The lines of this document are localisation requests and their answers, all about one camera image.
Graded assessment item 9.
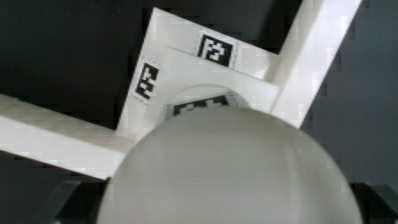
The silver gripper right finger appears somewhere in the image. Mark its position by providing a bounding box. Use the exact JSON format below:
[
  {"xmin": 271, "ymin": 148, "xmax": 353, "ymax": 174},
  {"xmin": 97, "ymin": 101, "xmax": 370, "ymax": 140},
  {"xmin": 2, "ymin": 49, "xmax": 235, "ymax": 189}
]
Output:
[{"xmin": 353, "ymin": 183, "xmax": 398, "ymax": 224}]

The white lamp bulb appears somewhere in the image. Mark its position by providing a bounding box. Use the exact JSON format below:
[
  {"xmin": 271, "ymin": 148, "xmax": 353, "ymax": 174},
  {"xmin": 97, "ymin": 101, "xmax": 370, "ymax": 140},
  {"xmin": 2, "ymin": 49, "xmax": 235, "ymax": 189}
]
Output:
[{"xmin": 98, "ymin": 107, "xmax": 363, "ymax": 224}]

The white front fence bar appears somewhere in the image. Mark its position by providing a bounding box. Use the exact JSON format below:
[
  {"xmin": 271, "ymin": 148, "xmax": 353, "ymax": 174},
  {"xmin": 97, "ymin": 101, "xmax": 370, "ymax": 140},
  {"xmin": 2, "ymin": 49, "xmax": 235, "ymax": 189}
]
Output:
[{"xmin": 0, "ymin": 94, "xmax": 134, "ymax": 179}]

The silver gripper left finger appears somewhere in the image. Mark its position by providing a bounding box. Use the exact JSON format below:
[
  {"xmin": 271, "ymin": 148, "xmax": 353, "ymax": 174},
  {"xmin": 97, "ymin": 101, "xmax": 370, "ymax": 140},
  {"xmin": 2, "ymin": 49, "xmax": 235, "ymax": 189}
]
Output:
[{"xmin": 34, "ymin": 181, "xmax": 109, "ymax": 224}]

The white right fence bar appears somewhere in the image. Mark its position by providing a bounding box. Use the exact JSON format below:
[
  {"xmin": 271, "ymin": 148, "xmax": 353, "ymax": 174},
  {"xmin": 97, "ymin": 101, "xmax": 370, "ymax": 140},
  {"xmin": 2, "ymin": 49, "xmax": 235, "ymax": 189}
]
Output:
[{"xmin": 273, "ymin": 0, "xmax": 363, "ymax": 127}]

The white lamp base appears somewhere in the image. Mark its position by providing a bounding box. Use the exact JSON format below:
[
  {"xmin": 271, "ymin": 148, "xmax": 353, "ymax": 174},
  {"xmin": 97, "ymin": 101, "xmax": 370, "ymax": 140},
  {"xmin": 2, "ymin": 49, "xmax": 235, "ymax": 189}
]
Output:
[{"xmin": 118, "ymin": 9, "xmax": 280, "ymax": 140}]

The white fence bar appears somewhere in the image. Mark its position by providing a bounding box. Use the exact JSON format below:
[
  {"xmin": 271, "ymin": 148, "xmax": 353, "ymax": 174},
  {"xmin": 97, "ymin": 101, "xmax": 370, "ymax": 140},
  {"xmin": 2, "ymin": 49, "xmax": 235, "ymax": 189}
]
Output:
[
  {"xmin": 273, "ymin": 0, "xmax": 363, "ymax": 127},
  {"xmin": 0, "ymin": 94, "xmax": 134, "ymax": 179}
]

